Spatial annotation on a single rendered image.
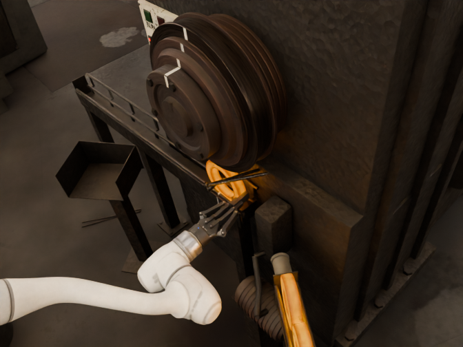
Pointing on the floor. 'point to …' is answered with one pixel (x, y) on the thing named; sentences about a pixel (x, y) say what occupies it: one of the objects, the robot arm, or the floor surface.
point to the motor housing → (255, 326)
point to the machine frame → (354, 144)
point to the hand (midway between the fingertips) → (240, 200)
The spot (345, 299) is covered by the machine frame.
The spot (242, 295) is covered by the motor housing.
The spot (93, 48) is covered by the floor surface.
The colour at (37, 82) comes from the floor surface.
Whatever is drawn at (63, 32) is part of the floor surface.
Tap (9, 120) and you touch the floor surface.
